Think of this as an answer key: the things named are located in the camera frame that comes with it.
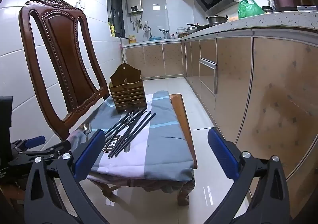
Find carved brown wooden chair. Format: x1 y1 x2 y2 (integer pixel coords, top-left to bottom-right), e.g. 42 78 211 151
18 0 198 207

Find water heater pipes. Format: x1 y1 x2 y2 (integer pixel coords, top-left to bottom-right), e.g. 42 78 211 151
129 13 145 32

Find steel pot with lid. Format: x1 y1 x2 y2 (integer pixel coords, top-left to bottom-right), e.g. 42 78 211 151
206 15 228 27

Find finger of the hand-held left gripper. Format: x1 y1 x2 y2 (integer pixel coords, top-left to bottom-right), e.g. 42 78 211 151
15 140 72 163
11 136 46 153

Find brown wooden utensil holder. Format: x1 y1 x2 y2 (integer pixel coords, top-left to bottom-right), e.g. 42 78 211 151
109 63 147 114

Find dark frying pan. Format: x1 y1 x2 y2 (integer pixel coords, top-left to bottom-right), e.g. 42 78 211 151
186 23 209 34

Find black handled fork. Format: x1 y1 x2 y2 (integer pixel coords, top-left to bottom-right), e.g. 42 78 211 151
123 112 136 131

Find dark framed window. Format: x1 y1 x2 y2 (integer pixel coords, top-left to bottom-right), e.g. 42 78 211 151
107 0 126 38

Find beige kitchen base cabinets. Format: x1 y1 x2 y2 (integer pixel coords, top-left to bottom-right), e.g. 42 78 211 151
123 29 318 217

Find green plastic bag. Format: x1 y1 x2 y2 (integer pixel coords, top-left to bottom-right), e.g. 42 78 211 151
238 0 265 19

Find mop stick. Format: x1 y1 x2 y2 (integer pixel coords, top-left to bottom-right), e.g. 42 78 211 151
119 36 125 64

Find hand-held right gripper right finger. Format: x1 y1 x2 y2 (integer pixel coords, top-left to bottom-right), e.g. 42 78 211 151
204 128 290 224

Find silver metal spoon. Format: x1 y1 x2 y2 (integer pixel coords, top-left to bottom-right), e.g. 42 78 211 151
82 123 93 138

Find white wall water heater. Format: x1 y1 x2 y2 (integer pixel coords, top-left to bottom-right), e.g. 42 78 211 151
126 0 143 14

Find grey pink checked cloth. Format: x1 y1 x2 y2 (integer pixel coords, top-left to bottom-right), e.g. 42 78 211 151
67 90 195 193

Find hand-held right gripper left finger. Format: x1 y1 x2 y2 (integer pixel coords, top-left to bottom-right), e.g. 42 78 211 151
24 129 110 224

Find bundle of black chopsticks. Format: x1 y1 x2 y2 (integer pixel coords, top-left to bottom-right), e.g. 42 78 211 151
104 110 157 159

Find speckled kitchen countertop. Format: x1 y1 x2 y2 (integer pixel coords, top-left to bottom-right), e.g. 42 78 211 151
123 10 318 47

